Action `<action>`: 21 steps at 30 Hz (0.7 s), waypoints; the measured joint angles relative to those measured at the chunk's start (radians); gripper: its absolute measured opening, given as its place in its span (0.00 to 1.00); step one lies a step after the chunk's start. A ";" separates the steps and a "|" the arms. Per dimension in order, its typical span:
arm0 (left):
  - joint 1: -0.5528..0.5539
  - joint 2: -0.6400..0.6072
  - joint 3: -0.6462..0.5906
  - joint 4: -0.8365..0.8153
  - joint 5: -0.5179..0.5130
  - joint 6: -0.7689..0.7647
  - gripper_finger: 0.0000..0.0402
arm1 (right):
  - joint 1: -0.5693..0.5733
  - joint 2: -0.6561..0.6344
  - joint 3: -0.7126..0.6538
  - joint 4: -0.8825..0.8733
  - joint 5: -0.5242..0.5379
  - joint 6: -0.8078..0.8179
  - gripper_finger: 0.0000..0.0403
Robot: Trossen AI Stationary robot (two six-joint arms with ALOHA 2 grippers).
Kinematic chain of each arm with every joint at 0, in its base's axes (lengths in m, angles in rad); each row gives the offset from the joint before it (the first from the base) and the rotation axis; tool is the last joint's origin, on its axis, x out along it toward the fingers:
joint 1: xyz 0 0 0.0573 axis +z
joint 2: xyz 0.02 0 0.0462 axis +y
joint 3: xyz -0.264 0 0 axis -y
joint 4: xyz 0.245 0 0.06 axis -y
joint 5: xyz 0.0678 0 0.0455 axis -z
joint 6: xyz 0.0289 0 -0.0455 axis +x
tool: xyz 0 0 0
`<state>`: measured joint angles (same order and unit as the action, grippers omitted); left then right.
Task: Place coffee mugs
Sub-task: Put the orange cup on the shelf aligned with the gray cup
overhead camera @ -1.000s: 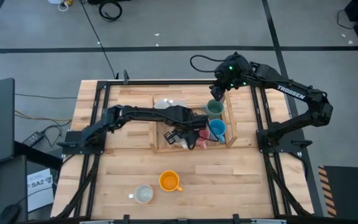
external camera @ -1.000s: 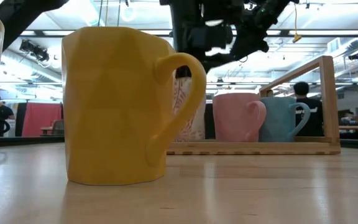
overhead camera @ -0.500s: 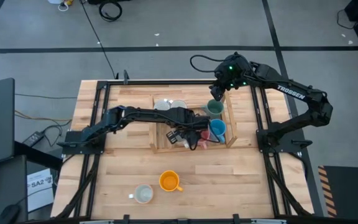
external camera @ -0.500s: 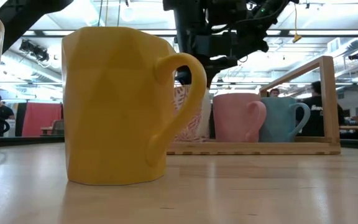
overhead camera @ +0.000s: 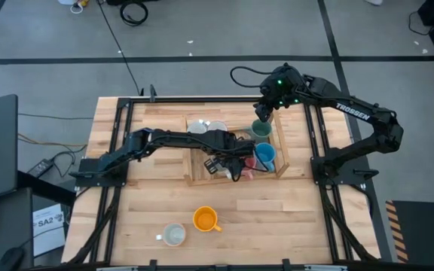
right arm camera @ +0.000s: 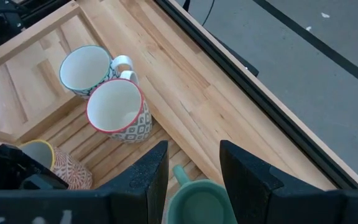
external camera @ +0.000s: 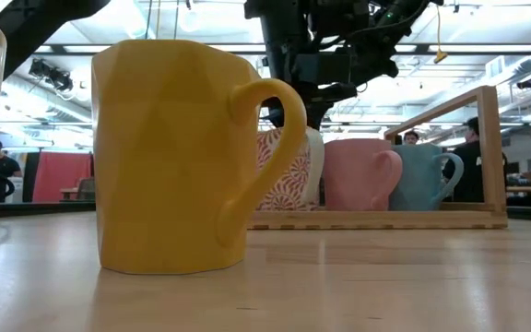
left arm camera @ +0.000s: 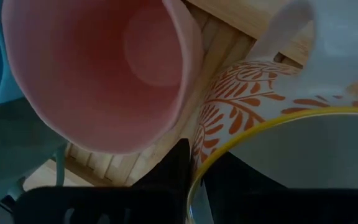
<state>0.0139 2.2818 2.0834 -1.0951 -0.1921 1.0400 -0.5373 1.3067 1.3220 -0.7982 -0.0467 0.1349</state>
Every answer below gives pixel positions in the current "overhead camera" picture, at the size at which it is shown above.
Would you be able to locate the blue lattice patterned mug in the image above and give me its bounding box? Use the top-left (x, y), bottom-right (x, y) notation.
top-left (185, 119), bottom-right (208, 135)

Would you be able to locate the yellow patterned white mug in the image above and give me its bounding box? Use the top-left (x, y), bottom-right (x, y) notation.
top-left (155, 221), bottom-right (187, 248)

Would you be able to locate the white SA2 paper sign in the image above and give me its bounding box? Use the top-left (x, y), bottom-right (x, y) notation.
top-left (32, 202), bottom-right (66, 257)

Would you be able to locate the wooden mug rack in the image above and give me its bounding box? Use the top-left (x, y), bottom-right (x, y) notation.
top-left (182, 108), bottom-right (291, 187)

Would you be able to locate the plain blue mug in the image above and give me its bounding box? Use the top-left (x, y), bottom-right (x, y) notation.
top-left (254, 142), bottom-right (278, 173)

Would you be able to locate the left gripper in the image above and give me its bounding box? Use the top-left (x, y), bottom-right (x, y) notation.
top-left (203, 142), bottom-right (258, 183)

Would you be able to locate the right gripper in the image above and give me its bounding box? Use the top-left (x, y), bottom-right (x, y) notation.
top-left (253, 77), bottom-right (289, 123)

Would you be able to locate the black hazard striped mat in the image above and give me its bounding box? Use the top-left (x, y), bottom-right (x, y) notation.
top-left (385, 199), bottom-right (434, 264)

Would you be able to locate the plain yellow mug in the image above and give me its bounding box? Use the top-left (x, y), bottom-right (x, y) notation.
top-left (192, 205), bottom-right (224, 233)

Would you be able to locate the brown floor cable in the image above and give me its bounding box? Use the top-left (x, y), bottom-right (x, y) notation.
top-left (17, 132), bottom-right (89, 148)

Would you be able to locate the black computer mouse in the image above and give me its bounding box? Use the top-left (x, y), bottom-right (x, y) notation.
top-left (0, 246), bottom-right (26, 271)

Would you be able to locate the black adapter cable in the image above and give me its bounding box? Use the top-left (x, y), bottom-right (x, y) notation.
top-left (50, 145), bottom-right (89, 178)

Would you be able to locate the black power adapter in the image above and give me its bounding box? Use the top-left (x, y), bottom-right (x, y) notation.
top-left (26, 157), bottom-right (55, 178)

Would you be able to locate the thin black floor cable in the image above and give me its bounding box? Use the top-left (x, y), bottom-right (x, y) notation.
top-left (17, 112), bottom-right (96, 120)

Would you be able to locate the plain pink mug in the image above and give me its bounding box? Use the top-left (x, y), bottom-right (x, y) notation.
top-left (241, 156), bottom-right (258, 181)

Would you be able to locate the plain green mug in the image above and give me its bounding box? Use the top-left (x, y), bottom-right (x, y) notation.
top-left (245, 118), bottom-right (274, 143)

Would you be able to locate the coiled black cable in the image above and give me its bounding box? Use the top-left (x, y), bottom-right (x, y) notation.
top-left (118, 0), bottom-right (150, 27)

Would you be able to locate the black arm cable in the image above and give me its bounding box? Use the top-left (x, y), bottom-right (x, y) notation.
top-left (229, 65), bottom-right (278, 90)

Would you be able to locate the black aluminium table frame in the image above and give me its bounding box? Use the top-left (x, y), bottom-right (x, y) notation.
top-left (61, 85), bottom-right (382, 271)

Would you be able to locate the black hanging cable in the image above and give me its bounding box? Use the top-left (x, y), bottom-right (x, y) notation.
top-left (96, 0), bottom-right (143, 96)

